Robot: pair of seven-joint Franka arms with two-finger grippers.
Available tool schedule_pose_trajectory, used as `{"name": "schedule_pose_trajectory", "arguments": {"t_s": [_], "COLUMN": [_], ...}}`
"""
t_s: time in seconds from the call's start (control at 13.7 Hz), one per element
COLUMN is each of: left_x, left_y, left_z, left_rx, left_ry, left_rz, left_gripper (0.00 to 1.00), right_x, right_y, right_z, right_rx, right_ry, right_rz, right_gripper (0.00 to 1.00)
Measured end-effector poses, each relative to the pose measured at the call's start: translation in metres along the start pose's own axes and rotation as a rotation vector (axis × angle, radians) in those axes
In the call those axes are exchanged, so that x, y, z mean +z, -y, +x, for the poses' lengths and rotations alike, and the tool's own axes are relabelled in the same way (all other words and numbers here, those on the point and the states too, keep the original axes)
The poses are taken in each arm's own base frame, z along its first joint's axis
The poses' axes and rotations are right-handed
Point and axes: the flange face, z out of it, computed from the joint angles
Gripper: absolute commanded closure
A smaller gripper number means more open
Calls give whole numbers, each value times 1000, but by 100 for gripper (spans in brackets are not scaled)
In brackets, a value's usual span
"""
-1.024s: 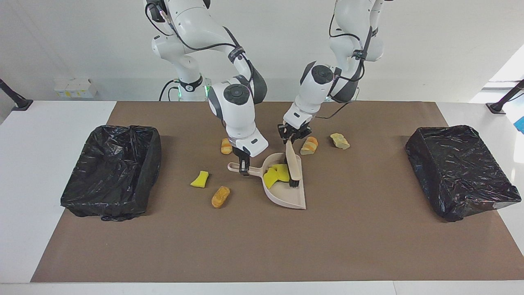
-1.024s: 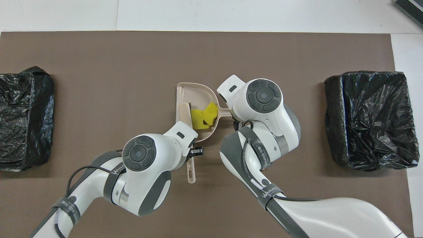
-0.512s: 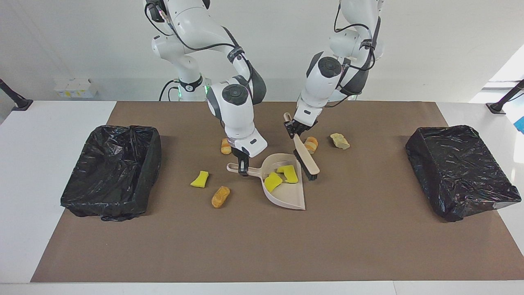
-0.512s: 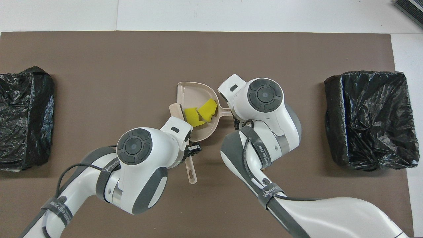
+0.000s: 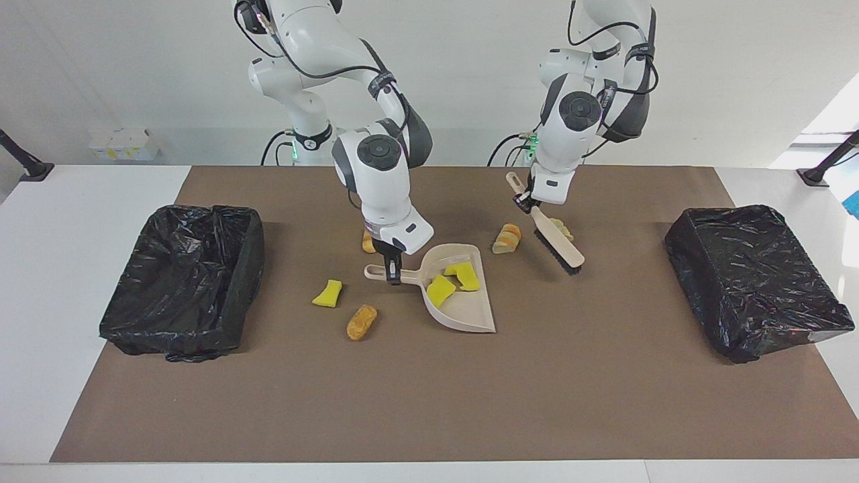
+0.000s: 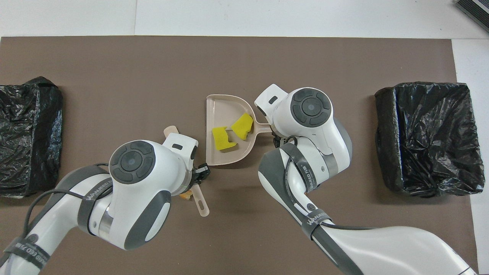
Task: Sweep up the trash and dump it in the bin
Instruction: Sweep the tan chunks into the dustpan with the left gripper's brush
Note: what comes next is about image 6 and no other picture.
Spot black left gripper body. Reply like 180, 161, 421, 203
191, 168, 205, 188

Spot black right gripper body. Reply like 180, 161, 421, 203
269, 121, 291, 148

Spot beige hand brush black bristles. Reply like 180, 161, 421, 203
164, 126, 210, 217

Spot notched yellow sponge piece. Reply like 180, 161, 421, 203
212, 127, 238, 152

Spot beige plastic dustpan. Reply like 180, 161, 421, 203
206, 94, 275, 166

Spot bin with glossy black bag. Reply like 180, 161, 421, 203
374, 81, 486, 197
0, 76, 63, 198

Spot brown table mat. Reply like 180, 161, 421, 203
0, 36, 480, 275

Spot dark ribbed panel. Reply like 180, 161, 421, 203
456, 0, 489, 33

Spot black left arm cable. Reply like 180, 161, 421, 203
23, 164, 112, 245

